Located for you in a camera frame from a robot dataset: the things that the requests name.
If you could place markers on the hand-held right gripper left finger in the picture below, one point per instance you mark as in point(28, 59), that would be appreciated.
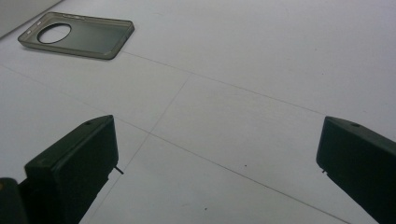
point(77, 161)

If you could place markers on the translucent grey phone case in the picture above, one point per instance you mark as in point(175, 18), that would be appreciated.
point(99, 39)

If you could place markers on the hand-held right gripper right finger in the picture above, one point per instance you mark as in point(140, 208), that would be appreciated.
point(361, 155)

